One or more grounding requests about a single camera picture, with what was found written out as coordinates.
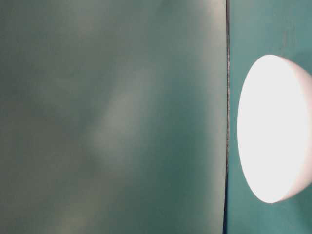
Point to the white bowl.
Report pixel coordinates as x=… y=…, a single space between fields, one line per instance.
x=274 y=128

